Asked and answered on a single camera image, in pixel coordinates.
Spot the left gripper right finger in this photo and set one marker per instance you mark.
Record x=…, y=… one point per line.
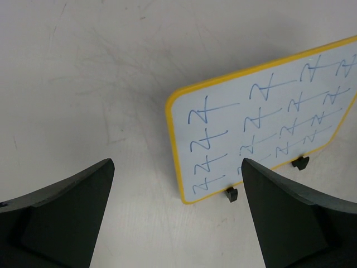
x=298, y=226

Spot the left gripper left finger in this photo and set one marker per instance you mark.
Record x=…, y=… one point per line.
x=58, y=225

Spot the yellow-framed whiteboard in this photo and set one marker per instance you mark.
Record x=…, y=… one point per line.
x=273, y=113

